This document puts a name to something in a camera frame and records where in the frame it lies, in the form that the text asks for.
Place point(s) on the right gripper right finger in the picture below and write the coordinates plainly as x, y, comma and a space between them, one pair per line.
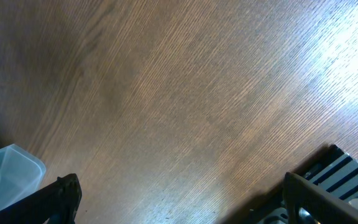
298, 194

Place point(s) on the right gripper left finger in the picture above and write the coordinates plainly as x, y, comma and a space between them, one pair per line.
56, 203

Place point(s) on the clear plastic storage container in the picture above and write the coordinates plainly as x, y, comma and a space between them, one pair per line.
21, 174

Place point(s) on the aluminium extrusion base frame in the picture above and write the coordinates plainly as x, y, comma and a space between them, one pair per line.
336, 172

